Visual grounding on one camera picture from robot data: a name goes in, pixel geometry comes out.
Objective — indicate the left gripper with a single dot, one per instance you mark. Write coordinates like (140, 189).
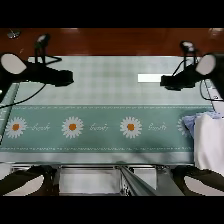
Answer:
(63, 78)

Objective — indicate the white shirt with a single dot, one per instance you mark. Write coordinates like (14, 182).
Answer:
(210, 146)

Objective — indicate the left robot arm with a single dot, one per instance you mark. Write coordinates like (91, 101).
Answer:
(20, 71)

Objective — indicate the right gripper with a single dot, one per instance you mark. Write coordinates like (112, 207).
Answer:
(173, 81)

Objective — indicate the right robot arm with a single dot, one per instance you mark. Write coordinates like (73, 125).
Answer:
(210, 66)

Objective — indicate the light blue garment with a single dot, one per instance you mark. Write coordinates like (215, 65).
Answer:
(190, 123)

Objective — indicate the silver frame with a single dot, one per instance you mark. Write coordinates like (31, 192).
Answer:
(100, 178)

